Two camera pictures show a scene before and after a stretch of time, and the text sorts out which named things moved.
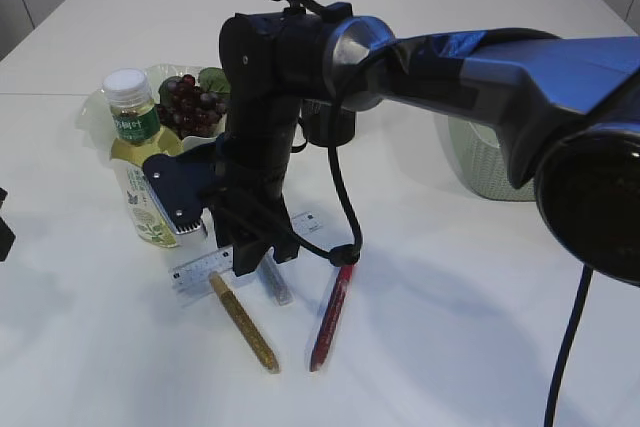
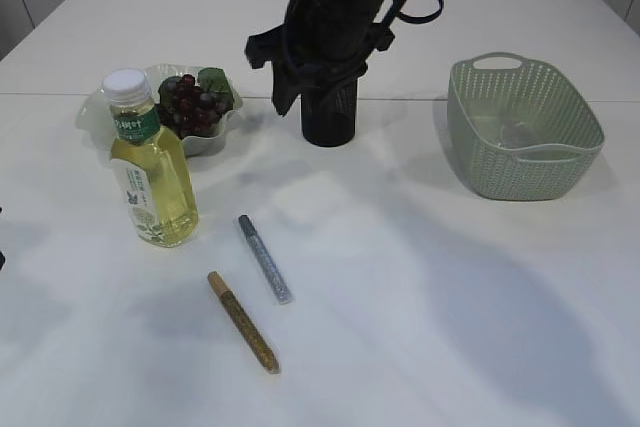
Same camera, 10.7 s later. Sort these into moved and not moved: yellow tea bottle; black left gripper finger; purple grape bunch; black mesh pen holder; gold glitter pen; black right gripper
Moved: black left gripper finger; black right gripper
Not moved: gold glitter pen; black mesh pen holder; yellow tea bottle; purple grape bunch
